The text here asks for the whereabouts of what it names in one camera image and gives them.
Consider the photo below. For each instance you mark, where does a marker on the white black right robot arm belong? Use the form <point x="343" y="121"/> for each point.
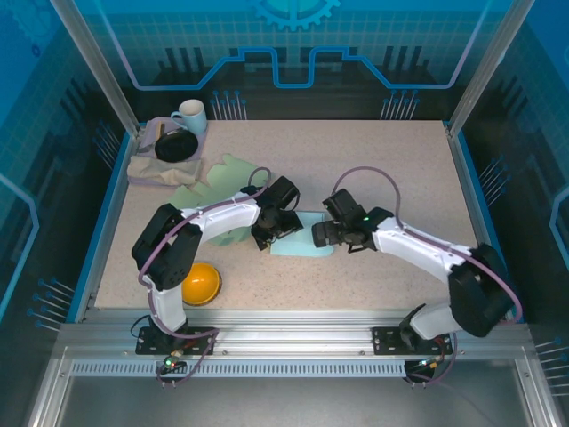
<point x="413" y="249"/>

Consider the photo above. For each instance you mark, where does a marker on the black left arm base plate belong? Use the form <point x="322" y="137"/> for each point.
<point x="151" y="340"/>

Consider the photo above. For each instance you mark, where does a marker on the aluminium frame rail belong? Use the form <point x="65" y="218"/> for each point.
<point x="289" y="329"/>

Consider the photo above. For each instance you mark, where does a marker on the lavender tray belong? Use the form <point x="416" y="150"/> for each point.
<point x="201" y="140"/>

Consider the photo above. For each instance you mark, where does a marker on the light green cloth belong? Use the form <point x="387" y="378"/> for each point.
<point x="226" y="178"/>

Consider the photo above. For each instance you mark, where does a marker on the beige folded cloth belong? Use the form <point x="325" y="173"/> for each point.
<point x="164" y="171"/>

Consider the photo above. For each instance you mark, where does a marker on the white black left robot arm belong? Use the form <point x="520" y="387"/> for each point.
<point x="222" y="218"/>

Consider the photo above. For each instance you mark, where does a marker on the light blue cloth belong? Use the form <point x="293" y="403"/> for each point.
<point x="302" y="244"/>

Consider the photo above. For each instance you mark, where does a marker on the aluminium frame post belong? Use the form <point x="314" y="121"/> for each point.
<point x="93" y="66"/>
<point x="489" y="66"/>

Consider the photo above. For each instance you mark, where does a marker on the black plate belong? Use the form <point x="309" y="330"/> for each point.
<point x="175" y="147"/>

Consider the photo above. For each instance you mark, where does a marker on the light blue mug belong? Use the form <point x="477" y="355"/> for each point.
<point x="194" y="118"/>

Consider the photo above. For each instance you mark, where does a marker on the orange bowl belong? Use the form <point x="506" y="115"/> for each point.
<point x="202" y="284"/>

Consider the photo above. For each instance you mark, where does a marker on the aluminium side rail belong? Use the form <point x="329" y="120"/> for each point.
<point x="472" y="200"/>
<point x="114" y="222"/>

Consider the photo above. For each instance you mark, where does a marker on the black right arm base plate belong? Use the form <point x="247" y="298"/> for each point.
<point x="387" y="340"/>

